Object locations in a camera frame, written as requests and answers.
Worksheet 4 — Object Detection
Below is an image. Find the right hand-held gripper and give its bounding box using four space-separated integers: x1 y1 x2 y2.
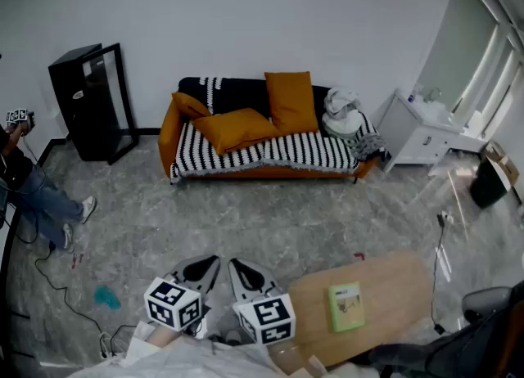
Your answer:
227 257 297 346

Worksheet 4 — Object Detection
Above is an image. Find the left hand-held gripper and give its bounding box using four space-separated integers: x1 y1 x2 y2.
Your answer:
142 254 222 335

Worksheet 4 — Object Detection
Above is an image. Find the person's right forearm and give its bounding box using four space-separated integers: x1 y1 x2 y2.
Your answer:
268 341 305 376

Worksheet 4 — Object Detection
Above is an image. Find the person's left forearm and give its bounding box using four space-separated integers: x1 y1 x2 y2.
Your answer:
145 322 182 349

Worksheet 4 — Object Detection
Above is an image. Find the small orange zippered cushion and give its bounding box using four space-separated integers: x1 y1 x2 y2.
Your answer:
171 92 212 120

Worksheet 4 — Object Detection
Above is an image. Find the person's white shirt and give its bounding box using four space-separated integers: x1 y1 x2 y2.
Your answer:
69 335 328 378

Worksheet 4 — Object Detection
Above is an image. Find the teal cloth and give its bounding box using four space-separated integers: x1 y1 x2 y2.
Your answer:
93 285 122 311

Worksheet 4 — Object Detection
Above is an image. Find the green book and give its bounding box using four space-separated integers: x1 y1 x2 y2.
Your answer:
327 281 367 334

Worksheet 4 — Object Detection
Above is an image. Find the orange sofa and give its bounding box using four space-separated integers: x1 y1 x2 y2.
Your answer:
158 77 380 184

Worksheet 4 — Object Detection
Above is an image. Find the light wooden table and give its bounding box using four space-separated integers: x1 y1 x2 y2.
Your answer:
286 250 434 367

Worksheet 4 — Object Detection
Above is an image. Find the dark sofa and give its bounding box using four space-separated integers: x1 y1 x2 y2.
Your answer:
170 76 388 183

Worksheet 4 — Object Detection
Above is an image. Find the pale green folded cloth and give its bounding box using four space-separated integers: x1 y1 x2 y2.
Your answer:
322 112 364 140

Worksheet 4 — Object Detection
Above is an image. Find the grey knitted cloth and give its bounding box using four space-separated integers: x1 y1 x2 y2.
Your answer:
351 133 390 163

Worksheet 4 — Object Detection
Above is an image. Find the white crumpled garment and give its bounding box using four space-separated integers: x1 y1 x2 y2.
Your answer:
323 86 362 120

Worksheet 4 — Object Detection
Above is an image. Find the white washbasin cabinet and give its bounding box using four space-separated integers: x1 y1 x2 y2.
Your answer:
376 88 466 173

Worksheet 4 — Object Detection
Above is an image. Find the black trash bin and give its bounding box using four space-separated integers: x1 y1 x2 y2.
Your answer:
469 157 511 209

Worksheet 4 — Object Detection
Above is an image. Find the cardboard box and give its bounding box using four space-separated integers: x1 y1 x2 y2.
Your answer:
481 141 521 187

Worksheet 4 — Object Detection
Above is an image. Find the white framed glass partition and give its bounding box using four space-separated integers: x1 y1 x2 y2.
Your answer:
417 0 524 140

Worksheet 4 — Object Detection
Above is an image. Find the black floor cable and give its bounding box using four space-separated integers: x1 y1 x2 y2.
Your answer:
34 245 136 353

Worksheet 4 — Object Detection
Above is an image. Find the black cable with white socket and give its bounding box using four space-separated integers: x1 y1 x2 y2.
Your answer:
429 210 454 336

